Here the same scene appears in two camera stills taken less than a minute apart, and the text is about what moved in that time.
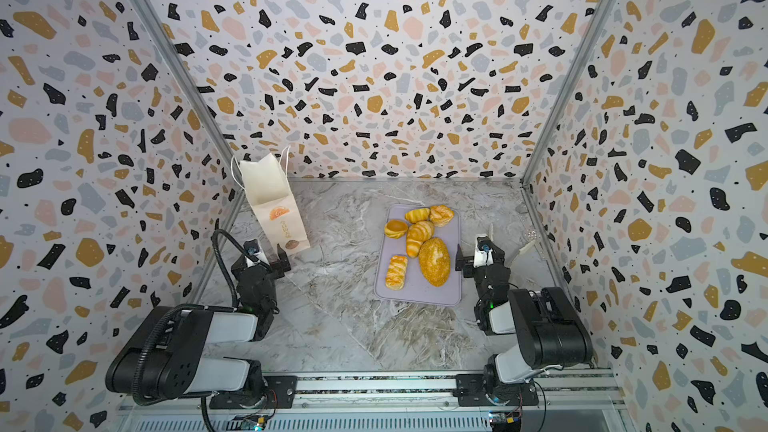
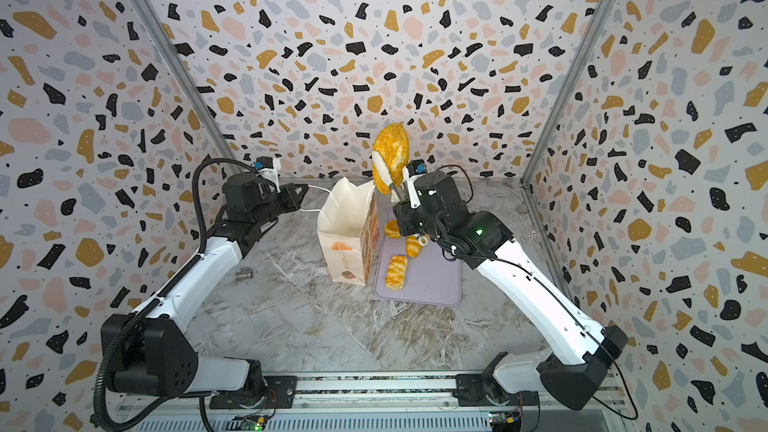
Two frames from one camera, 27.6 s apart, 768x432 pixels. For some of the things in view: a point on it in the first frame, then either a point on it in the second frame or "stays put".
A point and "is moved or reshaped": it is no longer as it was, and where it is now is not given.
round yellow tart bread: [395, 228] stays put
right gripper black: [482, 265] to [405, 207]
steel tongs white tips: [530, 236] to [387, 175]
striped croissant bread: [418, 233] stays put
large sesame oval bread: [435, 261] to [393, 143]
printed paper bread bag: [265, 180] is moved or reshaped
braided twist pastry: [396, 271] stays put
